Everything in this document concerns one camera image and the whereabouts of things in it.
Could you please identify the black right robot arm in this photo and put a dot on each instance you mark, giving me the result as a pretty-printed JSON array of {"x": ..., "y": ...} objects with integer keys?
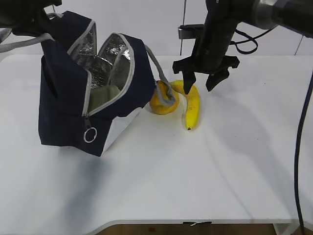
[{"x": 295, "y": 15}]

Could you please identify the glass container green lid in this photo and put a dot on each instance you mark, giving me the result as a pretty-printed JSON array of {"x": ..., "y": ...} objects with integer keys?
[{"x": 102, "y": 95}]

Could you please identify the black tape on table edge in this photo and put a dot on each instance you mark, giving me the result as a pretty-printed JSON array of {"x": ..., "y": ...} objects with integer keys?
[{"x": 195, "y": 223}]

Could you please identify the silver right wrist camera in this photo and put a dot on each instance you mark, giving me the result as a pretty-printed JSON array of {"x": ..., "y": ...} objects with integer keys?
[{"x": 190, "y": 31}]

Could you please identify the white table leg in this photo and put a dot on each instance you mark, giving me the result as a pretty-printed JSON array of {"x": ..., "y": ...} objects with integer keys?
[{"x": 285, "y": 229}]

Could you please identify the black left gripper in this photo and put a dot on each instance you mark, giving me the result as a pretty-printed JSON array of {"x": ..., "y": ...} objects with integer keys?
[{"x": 28, "y": 17}]

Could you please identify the yellow pear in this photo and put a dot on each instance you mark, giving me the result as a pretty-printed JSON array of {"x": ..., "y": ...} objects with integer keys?
[{"x": 155, "y": 103}]

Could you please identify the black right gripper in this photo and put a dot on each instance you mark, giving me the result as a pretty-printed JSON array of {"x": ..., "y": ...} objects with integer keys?
[{"x": 209, "y": 51}]

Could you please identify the yellow banana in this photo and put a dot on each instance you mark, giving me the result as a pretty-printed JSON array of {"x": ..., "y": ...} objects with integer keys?
[{"x": 193, "y": 103}]

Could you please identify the navy blue lunch bag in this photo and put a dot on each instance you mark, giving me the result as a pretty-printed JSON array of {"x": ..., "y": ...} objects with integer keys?
[{"x": 73, "y": 65}]

